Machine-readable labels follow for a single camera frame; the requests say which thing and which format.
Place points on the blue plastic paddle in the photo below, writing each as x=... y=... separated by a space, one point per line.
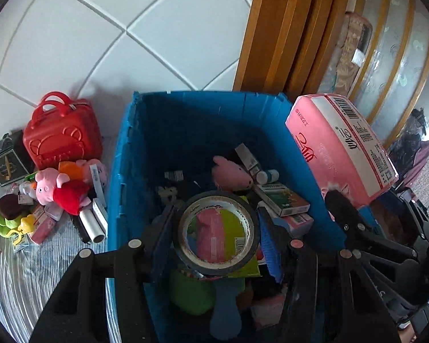
x=225 y=314

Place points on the tall white box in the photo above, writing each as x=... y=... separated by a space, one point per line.
x=94 y=175

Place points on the small pink white box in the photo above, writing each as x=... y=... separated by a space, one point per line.
x=43 y=227

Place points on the pink tissue pack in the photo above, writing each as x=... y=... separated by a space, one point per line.
x=336 y=150

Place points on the white pill bottle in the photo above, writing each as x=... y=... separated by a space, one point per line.
x=266 y=177

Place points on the small dark box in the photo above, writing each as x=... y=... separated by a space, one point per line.
x=174 y=176

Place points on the rolled patterned rug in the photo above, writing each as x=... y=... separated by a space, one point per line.
x=354 y=43

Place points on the pink pig plush toy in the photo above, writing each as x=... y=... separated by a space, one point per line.
x=68 y=194

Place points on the white tube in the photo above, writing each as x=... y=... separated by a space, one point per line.
x=91 y=227

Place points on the dark plastic bag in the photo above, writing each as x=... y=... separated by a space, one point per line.
x=411 y=135

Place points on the long white box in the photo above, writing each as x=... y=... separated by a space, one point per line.
x=99 y=214

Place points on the pink green packet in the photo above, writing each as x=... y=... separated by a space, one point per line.
x=218 y=237

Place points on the frosted glass wardrobe door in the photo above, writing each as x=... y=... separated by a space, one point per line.
x=404 y=43

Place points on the black gift bag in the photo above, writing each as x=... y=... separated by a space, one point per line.
x=3 y=164

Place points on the yellow plastic toy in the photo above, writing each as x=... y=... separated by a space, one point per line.
x=25 y=223

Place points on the wooden frame post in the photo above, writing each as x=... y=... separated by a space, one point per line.
x=279 y=25

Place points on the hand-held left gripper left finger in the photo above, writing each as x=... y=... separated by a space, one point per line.
x=162 y=246

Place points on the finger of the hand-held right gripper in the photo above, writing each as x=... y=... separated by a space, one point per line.
x=413 y=214
x=343 y=210

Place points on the black tape roll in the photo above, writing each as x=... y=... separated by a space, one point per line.
x=218 y=196

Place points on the clear plastic box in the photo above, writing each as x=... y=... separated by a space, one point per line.
x=53 y=211

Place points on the blue plastic crate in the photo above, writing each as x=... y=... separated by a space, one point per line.
x=186 y=132

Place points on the green white medicine box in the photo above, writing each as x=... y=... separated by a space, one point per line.
x=284 y=198

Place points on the pink barcode box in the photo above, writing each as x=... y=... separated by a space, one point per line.
x=298 y=223

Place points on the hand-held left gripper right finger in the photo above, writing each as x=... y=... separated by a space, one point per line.
x=271 y=257

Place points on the red toy suitcase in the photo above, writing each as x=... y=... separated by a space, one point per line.
x=62 y=139

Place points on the maroon plush toy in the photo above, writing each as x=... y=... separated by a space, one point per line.
x=9 y=205

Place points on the green soft toy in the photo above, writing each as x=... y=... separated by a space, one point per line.
x=191 y=293

